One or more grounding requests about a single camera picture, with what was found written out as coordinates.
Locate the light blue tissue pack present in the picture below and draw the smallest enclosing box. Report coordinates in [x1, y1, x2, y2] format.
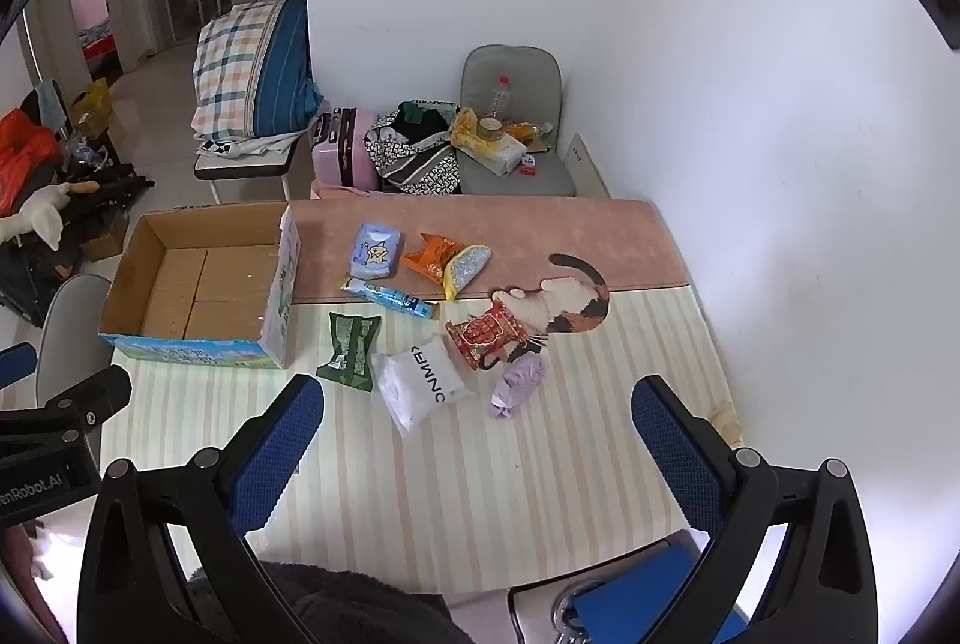
[349, 223, 406, 280]

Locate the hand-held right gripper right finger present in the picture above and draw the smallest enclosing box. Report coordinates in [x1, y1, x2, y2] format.
[630, 375, 878, 644]

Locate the patterned tote bag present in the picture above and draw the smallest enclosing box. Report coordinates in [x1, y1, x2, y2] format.
[364, 101, 464, 196]

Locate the long blue packet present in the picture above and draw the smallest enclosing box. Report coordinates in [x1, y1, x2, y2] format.
[342, 276, 436, 319]

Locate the clear plastic bottle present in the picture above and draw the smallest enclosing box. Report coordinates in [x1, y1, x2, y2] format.
[480, 75, 515, 139]

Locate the green snack packet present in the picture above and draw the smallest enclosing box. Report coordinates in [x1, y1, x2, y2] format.
[316, 311, 383, 394]

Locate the red plastic bag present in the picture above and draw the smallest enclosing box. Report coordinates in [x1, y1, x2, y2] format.
[0, 110, 61, 214]

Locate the white panel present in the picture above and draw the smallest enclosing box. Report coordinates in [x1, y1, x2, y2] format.
[564, 134, 612, 200]

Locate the folded plaid quilt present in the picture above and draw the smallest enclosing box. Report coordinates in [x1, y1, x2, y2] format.
[190, 0, 325, 141]

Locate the red patterned packet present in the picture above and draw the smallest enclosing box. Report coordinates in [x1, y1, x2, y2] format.
[445, 301, 537, 373]

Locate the grey padded chair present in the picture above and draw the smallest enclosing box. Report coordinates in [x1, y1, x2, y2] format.
[457, 45, 578, 197]

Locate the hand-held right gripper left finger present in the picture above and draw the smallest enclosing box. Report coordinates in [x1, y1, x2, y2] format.
[77, 374, 327, 644]

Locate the white goose plush toy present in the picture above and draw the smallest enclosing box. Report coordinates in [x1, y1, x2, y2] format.
[0, 179, 98, 251]

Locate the silver glitter pouch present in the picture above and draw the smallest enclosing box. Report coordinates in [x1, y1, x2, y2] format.
[444, 244, 492, 301]

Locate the white box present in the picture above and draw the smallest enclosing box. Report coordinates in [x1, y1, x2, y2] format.
[457, 135, 526, 176]

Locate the blue stool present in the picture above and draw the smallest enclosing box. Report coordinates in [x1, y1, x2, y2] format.
[508, 528, 751, 644]

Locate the yellow plastic bag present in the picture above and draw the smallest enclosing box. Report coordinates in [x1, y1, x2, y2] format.
[448, 107, 500, 154]

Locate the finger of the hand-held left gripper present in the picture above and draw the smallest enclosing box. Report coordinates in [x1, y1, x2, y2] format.
[0, 342, 37, 391]
[34, 365, 133, 444]

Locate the black folded stand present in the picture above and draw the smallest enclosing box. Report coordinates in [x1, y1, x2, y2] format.
[0, 160, 155, 322]

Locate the purple cloth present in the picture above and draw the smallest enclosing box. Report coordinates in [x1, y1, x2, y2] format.
[490, 353, 548, 420]

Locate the white soft packet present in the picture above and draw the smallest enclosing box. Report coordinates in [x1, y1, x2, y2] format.
[370, 335, 477, 439]

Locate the orange snack packet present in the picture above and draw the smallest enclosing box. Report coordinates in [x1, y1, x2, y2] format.
[400, 233, 466, 281]

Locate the light blue cloth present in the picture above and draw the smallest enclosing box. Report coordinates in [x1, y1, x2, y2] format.
[36, 81, 72, 127]

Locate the pink bag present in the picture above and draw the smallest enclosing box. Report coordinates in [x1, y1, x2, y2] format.
[310, 179, 380, 200]

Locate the brown cardboard box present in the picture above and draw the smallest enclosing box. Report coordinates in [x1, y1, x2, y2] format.
[81, 216, 130, 261]

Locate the pink suitcase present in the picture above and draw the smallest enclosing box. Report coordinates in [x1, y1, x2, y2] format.
[310, 106, 380, 191]

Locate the dark fleece clothing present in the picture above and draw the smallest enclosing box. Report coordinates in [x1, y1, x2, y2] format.
[187, 561, 451, 644]

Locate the grey round chair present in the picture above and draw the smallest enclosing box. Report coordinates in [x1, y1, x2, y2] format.
[36, 274, 115, 390]

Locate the white-framed black-seat chair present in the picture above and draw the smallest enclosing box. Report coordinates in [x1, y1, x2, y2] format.
[193, 130, 316, 206]

